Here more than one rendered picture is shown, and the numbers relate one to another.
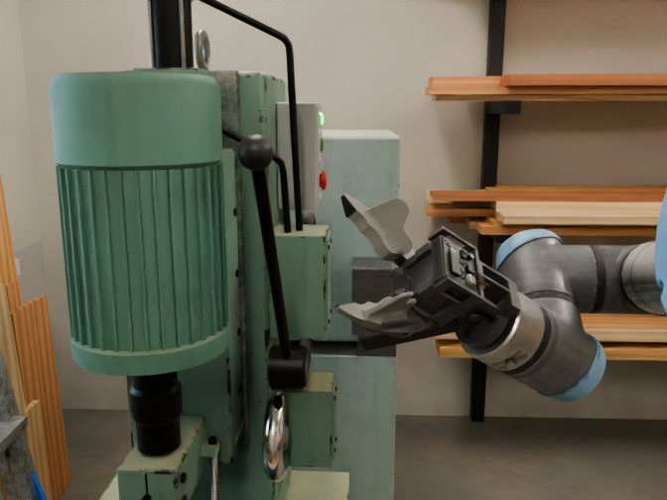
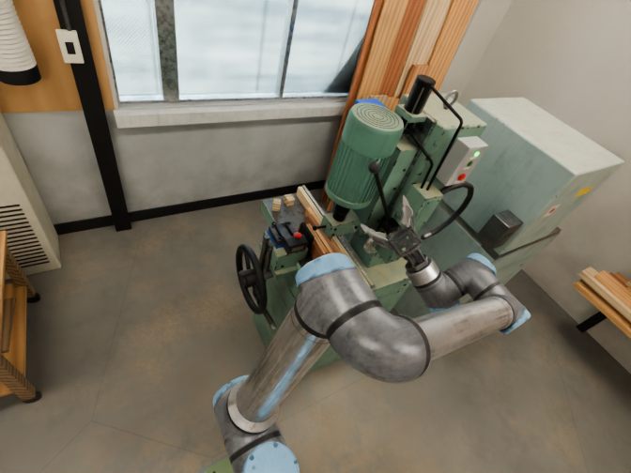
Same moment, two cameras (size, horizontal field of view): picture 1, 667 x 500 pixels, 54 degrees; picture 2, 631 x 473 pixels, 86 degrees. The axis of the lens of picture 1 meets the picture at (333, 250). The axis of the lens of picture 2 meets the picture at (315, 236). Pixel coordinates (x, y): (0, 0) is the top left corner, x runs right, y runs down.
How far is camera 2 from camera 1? 0.67 m
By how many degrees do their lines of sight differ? 50
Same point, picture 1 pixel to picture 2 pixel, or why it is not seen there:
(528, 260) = (466, 265)
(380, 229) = (406, 213)
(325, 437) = (389, 254)
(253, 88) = (438, 131)
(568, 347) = (432, 296)
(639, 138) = not seen: outside the picture
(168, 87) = (368, 131)
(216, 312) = (360, 197)
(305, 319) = not seen: hidden behind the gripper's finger
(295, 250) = (416, 195)
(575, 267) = (476, 282)
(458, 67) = not seen: outside the picture
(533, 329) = (421, 280)
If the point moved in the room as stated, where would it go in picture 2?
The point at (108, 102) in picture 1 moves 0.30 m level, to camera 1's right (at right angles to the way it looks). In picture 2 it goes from (352, 127) to (419, 190)
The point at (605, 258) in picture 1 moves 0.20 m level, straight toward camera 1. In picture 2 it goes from (490, 290) to (427, 289)
